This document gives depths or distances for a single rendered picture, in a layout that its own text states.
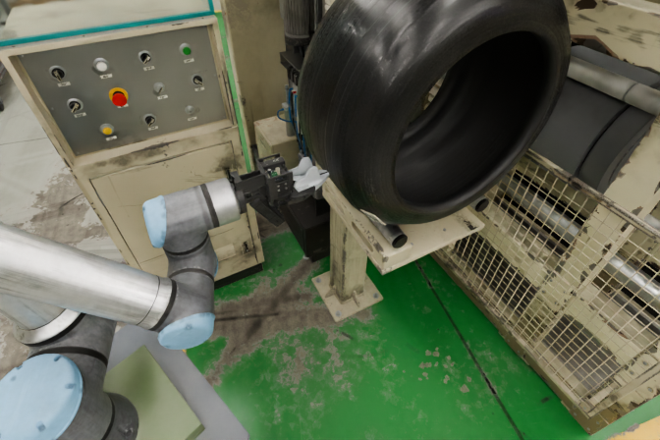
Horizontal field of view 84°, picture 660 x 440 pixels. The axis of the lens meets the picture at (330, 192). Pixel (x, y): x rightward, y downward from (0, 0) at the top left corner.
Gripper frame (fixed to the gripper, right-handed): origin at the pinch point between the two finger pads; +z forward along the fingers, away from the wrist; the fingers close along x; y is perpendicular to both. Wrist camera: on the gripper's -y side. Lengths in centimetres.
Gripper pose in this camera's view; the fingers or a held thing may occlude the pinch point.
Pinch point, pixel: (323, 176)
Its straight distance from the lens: 82.7
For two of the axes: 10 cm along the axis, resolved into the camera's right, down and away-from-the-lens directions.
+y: 0.1, -7.4, -6.8
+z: 8.9, -3.1, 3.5
